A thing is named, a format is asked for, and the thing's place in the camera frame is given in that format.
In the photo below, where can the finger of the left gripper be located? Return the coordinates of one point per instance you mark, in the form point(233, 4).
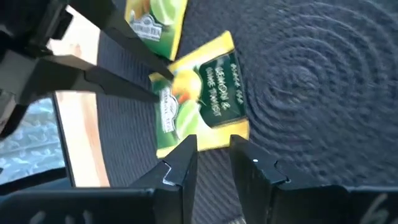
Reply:
point(93, 79)
point(124, 34)

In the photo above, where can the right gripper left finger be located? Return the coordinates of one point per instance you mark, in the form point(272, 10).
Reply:
point(177, 186)

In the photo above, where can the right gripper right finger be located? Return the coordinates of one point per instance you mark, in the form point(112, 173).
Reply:
point(255, 186)

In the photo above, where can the yellow green lemon tea packet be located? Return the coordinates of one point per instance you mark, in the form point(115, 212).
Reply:
point(155, 21)
point(217, 93)

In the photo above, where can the round dark woven placemat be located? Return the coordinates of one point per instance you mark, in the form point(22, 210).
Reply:
point(311, 93)

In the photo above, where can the black aluminium table frame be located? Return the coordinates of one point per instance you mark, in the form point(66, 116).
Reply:
point(66, 155)

